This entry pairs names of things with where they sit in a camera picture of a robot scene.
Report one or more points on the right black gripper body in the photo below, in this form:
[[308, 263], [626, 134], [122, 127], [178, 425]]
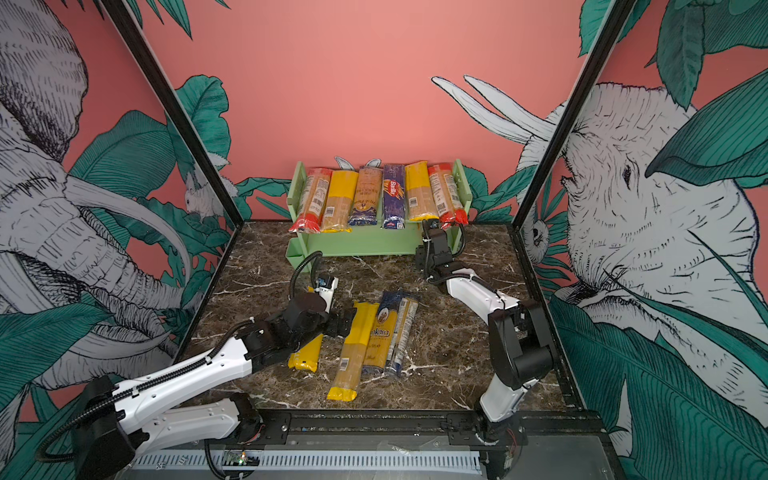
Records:
[[424, 260]]

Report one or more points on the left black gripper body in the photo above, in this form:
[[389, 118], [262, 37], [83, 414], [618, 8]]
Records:
[[329, 325]]

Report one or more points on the yellow orange spaghetti bag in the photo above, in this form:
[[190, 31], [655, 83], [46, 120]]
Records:
[[420, 201]]

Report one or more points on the red spaghetti bag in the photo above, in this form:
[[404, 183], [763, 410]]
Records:
[[312, 201], [450, 210]]

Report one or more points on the blue clear spaghetti bag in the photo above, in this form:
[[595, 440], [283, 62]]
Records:
[[407, 309]]

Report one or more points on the blue Ankara spaghetti bag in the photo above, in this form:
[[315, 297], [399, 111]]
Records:
[[380, 345]]

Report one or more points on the long yellow spaghetti bag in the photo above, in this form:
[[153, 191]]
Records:
[[344, 387]]

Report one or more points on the small yellow pasta bag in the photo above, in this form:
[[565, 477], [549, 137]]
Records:
[[366, 198]]

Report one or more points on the blue Barilla spaghetti box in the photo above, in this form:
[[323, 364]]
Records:
[[393, 197]]

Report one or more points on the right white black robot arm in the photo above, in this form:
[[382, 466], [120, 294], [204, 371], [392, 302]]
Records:
[[521, 345]]

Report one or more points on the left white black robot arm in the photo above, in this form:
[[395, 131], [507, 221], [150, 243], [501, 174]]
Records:
[[118, 422]]

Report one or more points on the green two-tier shelf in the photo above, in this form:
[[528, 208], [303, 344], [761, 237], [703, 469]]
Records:
[[366, 240]]

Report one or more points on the yellow Tatime spaghetti bag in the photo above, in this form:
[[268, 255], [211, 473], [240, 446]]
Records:
[[307, 358]]

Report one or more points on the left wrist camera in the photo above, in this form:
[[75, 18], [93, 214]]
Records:
[[325, 286]]

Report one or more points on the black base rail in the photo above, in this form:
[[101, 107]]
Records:
[[460, 427]]

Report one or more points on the white slotted cable duct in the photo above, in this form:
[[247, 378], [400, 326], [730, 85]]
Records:
[[283, 460]]

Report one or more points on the right black frame post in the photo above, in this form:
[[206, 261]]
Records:
[[612, 26]]

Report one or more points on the black frame post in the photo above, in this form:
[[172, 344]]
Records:
[[126, 25], [612, 26]]

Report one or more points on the left black frame post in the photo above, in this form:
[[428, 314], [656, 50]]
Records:
[[126, 25]]

